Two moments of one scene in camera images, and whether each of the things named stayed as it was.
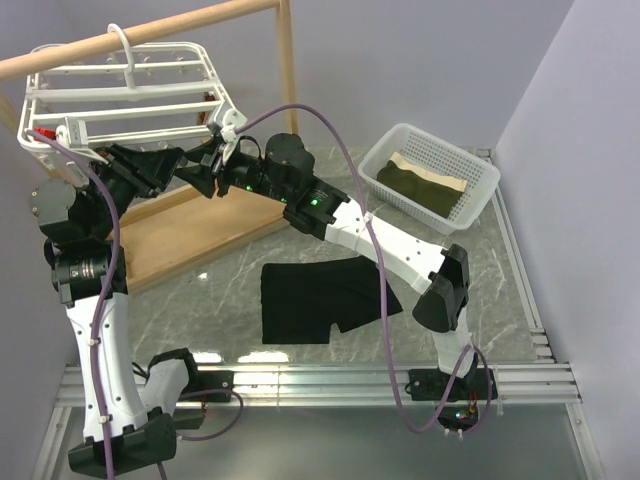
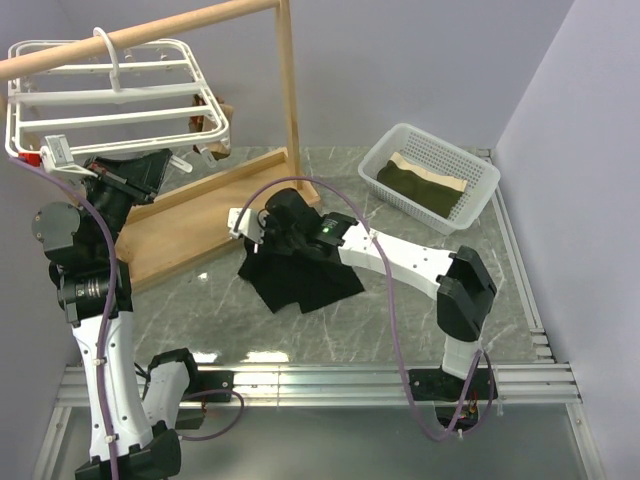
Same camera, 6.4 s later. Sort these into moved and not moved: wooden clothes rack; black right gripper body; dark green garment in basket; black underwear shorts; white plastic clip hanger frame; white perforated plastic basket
Moved: black underwear shorts; black right gripper body; white plastic clip hanger frame
Not moved: dark green garment in basket; white perforated plastic basket; wooden clothes rack
